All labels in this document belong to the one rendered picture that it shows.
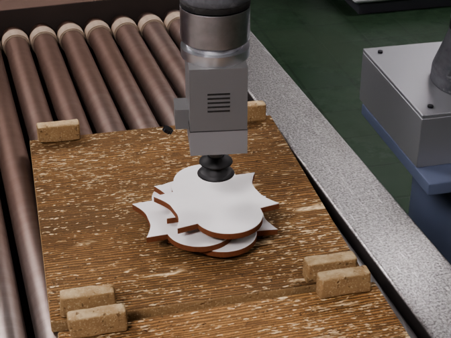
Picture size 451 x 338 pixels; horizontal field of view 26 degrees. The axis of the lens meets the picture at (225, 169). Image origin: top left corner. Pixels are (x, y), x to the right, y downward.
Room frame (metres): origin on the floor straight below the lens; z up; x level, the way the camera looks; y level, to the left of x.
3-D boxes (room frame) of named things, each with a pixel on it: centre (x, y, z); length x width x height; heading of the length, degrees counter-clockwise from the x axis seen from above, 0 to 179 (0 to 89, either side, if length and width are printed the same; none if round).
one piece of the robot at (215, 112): (0.98, 0.02, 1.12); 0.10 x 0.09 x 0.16; 95
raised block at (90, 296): (0.82, 0.15, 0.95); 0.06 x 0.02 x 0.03; 103
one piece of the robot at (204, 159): (0.98, 0.01, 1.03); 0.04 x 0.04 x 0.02
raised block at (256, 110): (1.26, -0.03, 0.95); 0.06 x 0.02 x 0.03; 103
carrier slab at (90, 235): (1.04, 0.06, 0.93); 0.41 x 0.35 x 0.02; 13
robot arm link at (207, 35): (0.98, 0.01, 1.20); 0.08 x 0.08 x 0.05
